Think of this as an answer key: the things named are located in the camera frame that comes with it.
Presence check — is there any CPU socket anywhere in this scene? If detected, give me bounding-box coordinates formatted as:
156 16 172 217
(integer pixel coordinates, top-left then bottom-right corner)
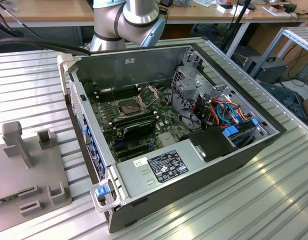
113 96 147 119

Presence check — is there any black RAM slot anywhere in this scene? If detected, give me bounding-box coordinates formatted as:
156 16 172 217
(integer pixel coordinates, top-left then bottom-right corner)
111 111 156 124
96 87 139 96
112 116 157 128
97 93 141 102
111 113 157 126
95 84 138 93
96 90 140 99

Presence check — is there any green motherboard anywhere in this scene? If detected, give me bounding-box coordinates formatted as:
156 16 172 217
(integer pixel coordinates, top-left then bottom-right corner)
88 83 181 164

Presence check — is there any black graphics card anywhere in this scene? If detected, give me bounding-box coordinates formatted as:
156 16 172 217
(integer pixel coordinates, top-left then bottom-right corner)
117 119 157 141

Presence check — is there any silver chipset heat sink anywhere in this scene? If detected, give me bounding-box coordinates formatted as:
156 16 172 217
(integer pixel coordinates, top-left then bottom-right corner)
156 132 178 148

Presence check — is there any black expansion slot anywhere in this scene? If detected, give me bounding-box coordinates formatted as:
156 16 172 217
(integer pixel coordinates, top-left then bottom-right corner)
116 144 150 155
118 151 144 162

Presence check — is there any silver power supply unit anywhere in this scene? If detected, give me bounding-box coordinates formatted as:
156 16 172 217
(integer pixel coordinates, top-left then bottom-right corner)
115 138 207 200

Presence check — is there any black plastic air shroud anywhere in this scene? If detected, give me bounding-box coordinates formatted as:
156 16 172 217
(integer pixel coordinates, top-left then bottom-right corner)
179 126 240 163

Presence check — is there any silver metal drive cage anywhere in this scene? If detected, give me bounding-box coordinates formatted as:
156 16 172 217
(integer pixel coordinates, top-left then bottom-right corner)
171 63 235 117

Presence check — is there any grey open PC case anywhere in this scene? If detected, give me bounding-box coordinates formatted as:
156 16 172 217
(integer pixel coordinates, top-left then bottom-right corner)
56 42 289 235

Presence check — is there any blue plastic case latch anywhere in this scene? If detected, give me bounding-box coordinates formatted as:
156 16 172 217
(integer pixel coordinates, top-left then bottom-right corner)
96 184 112 200

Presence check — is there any small white box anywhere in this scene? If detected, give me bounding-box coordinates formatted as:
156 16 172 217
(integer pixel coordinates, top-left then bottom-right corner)
216 4 251 15

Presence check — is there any black stand pole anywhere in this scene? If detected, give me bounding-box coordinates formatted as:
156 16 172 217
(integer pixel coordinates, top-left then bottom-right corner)
220 0 252 51

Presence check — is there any dark plastic crate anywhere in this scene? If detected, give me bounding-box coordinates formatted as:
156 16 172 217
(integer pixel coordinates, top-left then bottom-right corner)
258 80 308 124

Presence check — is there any grey parts rack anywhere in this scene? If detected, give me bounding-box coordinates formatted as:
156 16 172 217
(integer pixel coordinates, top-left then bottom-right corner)
0 120 72 235

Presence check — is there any wooden desk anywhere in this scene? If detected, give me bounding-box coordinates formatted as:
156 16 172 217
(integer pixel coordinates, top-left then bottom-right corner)
158 0 308 60
0 0 95 29

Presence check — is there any open cardboard box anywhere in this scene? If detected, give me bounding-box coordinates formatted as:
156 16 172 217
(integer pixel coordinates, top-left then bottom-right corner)
262 1 298 18

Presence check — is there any blue wire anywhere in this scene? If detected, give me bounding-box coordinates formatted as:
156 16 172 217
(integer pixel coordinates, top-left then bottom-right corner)
215 101 242 126

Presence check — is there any orange wire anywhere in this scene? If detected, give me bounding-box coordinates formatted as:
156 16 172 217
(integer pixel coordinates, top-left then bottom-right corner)
209 98 249 121

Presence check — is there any thick black cable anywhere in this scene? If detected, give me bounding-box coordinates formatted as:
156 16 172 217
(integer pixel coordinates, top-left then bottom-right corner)
0 39 92 57

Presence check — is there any black box with handle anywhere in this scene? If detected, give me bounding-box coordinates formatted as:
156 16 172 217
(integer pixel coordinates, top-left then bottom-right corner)
243 56 290 85

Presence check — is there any thin dark cable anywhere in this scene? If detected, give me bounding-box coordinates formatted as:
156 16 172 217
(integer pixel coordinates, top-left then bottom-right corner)
0 3 43 41

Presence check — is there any aluminium frame rack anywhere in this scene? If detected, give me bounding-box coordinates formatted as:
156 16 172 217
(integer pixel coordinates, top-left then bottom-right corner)
250 26 308 83

